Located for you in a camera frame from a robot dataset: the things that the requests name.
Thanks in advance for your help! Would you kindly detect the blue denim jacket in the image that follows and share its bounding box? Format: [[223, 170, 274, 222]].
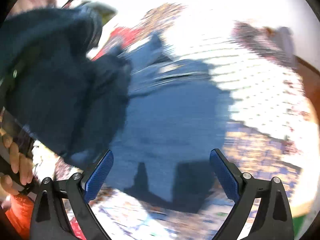
[[106, 34, 233, 213]]

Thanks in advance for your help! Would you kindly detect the orange sleeved left forearm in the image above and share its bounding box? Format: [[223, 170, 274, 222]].
[[5, 194, 34, 239]]

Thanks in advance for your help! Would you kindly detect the person's left hand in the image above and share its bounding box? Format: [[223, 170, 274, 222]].
[[1, 128, 33, 211]]

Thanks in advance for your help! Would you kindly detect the patchwork patterned bed cover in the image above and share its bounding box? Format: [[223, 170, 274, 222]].
[[32, 2, 316, 240]]

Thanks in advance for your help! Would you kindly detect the dark blue garment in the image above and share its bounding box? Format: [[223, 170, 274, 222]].
[[1, 8, 131, 169]]

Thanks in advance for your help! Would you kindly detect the grey blue object behind bed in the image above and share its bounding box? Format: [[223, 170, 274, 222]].
[[273, 27, 296, 68]]

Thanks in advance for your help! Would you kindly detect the red yellow plush blanket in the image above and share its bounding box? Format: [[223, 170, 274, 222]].
[[91, 27, 150, 61]]

